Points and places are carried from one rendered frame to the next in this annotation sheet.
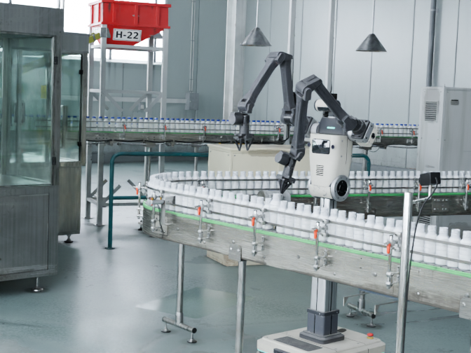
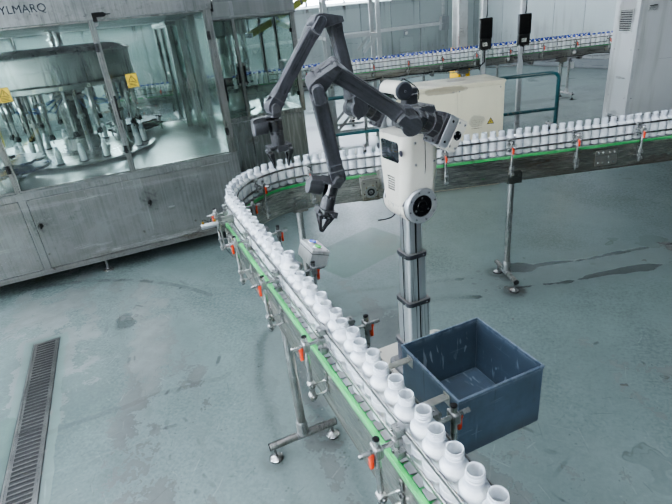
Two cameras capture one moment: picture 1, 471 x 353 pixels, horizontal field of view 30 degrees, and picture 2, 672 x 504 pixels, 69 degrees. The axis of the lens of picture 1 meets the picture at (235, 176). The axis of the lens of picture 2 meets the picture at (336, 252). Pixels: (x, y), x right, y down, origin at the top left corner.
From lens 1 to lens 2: 3.29 m
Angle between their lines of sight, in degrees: 28
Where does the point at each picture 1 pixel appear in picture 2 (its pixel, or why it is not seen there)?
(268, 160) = (445, 98)
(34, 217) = (219, 182)
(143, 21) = not seen: outside the picture
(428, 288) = not seen: outside the picture
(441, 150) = (633, 60)
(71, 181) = (296, 124)
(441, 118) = (637, 27)
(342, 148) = (416, 154)
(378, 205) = (524, 167)
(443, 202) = (609, 153)
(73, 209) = (301, 146)
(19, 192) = (200, 163)
